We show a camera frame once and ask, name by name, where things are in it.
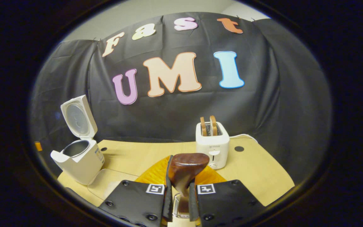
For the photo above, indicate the white rice cooker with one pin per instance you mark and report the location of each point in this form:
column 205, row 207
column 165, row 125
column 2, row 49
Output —
column 83, row 164

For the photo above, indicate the black backdrop cloth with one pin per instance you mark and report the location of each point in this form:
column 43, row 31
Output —
column 169, row 119

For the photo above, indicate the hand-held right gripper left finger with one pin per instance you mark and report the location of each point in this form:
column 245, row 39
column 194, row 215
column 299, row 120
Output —
column 137, row 201

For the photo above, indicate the clear chopstick holder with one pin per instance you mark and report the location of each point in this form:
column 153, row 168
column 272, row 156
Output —
column 175, row 208

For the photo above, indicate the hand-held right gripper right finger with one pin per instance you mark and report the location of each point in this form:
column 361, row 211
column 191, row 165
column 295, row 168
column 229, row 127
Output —
column 225, row 201

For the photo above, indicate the dark wooden spoon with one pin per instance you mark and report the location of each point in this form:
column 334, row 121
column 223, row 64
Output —
column 186, row 167

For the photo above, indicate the white toaster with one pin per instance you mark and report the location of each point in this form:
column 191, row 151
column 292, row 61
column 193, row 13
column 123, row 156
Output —
column 213, row 142

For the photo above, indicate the brown bread slice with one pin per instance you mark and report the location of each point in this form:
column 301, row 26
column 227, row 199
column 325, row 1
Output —
column 203, row 126
column 213, row 125

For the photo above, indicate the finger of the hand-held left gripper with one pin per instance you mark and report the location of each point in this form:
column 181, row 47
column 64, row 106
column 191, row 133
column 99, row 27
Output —
column 38, row 146

